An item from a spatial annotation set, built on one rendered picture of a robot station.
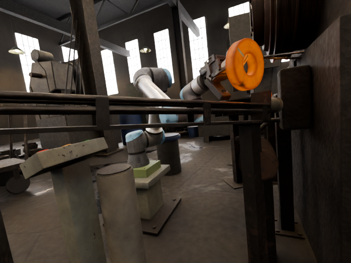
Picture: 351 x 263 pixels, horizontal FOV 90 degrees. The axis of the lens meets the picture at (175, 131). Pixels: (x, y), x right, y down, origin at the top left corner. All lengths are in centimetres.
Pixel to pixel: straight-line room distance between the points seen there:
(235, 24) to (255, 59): 327
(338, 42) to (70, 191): 87
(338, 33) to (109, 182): 73
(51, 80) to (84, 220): 537
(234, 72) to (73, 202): 66
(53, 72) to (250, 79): 561
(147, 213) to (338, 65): 112
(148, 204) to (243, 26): 344
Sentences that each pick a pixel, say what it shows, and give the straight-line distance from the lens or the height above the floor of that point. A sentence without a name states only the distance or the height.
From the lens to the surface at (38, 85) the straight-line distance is 635.
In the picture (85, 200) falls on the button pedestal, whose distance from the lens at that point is 74.
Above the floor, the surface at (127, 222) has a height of 35.
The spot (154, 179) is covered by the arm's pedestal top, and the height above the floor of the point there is 29.
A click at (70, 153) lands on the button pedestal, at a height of 59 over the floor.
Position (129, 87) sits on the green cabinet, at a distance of 459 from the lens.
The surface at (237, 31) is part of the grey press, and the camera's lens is 386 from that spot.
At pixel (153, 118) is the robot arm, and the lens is 114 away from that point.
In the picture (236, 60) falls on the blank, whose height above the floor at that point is 81.
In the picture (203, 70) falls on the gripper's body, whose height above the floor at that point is 83.
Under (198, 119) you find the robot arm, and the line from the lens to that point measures 76.
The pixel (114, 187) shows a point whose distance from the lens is 59.
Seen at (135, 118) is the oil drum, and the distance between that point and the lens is 426.
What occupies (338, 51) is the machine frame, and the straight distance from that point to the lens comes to 64.
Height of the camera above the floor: 69
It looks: 7 degrees down
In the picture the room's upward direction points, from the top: 7 degrees counter-clockwise
